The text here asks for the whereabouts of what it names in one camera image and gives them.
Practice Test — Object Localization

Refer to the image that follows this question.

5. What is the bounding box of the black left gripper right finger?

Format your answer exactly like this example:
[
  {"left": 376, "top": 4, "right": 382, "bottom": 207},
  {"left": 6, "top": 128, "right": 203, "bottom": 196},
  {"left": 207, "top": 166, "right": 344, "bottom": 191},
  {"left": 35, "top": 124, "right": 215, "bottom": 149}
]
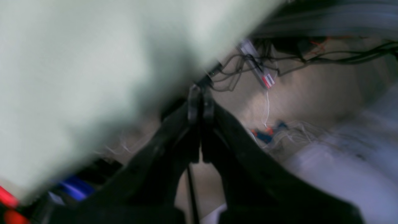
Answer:
[{"left": 201, "top": 91, "right": 364, "bottom": 224}]

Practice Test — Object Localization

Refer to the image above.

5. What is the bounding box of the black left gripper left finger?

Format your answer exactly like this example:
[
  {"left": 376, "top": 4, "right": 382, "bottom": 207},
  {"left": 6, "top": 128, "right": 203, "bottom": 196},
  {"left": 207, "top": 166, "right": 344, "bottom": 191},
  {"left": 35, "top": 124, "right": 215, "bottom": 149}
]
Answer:
[{"left": 31, "top": 85, "right": 201, "bottom": 224}]

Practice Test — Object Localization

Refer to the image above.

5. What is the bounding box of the blue clamp top left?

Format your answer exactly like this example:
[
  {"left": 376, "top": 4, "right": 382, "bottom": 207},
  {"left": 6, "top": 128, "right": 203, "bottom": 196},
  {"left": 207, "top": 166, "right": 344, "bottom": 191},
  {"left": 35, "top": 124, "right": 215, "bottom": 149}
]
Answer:
[{"left": 58, "top": 176, "right": 95, "bottom": 201}]

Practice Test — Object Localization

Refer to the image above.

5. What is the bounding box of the light green table cloth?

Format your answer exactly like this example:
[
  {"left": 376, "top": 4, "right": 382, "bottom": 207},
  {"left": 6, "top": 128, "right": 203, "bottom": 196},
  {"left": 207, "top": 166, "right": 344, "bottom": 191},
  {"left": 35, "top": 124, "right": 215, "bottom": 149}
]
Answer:
[{"left": 0, "top": 0, "right": 282, "bottom": 202}]

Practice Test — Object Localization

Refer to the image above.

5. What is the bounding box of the orange black clamp left rear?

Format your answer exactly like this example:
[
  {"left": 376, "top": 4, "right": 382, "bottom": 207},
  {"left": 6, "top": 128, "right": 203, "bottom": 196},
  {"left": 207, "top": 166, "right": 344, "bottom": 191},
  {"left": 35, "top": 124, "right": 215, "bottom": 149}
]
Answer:
[{"left": 0, "top": 187, "right": 31, "bottom": 224}]

